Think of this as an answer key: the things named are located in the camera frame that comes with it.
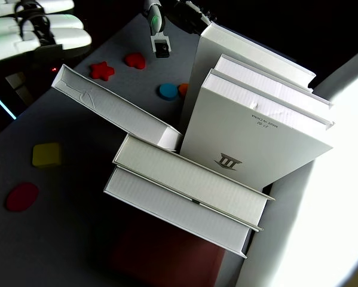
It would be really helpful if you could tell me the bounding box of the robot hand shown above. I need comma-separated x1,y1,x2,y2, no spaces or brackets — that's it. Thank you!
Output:
0,0,93,65
141,0,220,38

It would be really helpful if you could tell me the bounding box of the red heart block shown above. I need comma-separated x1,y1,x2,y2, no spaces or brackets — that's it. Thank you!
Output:
124,53,146,71

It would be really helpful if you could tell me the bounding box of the red star block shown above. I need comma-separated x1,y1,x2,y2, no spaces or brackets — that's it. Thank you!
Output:
89,61,116,82

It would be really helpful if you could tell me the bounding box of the grey table cloth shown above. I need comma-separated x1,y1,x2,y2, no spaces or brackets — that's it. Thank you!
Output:
0,13,358,287

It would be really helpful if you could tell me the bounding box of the blue round block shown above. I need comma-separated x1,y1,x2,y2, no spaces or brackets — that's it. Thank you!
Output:
158,83,179,102

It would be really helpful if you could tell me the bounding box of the cyan light strip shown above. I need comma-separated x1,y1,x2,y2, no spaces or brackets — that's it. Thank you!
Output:
0,87,17,121

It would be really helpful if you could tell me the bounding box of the white book with faint lettering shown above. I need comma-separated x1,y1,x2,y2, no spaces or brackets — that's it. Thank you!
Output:
178,22,317,134

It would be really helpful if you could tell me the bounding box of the yellow square block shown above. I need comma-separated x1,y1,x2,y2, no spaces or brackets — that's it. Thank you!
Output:
32,142,62,169

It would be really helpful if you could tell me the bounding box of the book with III emblem cover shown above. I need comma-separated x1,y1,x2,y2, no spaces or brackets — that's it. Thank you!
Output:
178,68,336,192

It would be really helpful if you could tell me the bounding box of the grey book with Chinese lettering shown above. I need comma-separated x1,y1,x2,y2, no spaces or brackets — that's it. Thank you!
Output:
112,133,277,233

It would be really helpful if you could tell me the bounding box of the purple round block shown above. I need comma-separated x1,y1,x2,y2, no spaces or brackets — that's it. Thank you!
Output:
5,182,39,212

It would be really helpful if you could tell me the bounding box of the thick red hardcover book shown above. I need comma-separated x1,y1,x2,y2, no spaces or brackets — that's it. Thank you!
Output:
108,213,227,287

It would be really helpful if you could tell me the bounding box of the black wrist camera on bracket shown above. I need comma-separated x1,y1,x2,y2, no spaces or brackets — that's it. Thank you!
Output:
150,33,171,59

